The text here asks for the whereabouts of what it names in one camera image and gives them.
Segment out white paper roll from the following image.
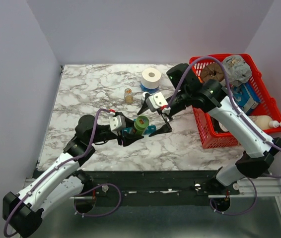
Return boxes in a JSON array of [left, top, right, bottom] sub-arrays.
[[140, 67, 162, 89]]

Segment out blue tape roll base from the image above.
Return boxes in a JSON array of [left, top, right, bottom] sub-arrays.
[[140, 81, 160, 94]]

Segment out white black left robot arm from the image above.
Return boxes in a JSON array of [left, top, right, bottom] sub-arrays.
[[2, 109, 143, 238]]

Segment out white pill bottle blue label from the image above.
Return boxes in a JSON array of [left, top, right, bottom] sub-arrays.
[[142, 92, 150, 100]]

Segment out green pill bottle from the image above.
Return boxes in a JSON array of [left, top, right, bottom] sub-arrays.
[[132, 116, 149, 135]]

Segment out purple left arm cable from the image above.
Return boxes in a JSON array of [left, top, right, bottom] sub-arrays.
[[3, 108, 123, 238]]

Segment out red plastic basket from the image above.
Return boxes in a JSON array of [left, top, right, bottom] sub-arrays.
[[189, 53, 281, 149]]

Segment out aluminium rail frame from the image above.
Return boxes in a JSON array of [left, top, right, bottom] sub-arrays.
[[19, 171, 281, 205]]

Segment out brown wrapped roll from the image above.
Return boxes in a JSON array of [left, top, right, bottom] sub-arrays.
[[200, 62, 224, 82]]

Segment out grey crumpled bag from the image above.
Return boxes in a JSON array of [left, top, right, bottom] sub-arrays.
[[222, 55, 252, 87]]

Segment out teal weekly pill organizer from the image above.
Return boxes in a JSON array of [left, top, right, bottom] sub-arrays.
[[123, 125, 156, 135]]

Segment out cream squeeze bottle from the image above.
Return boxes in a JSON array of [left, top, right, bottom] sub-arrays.
[[249, 115, 281, 130]]

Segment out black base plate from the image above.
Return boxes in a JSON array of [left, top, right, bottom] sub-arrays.
[[32, 170, 273, 208]]

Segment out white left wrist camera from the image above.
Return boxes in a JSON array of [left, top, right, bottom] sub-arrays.
[[109, 115, 127, 132]]

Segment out blue carton box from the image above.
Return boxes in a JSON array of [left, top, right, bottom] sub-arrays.
[[231, 82, 261, 115]]

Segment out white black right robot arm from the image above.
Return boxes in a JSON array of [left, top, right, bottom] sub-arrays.
[[138, 63, 281, 194]]

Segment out clear jar yellow capsules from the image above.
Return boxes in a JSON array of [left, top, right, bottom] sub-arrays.
[[124, 88, 134, 104]]

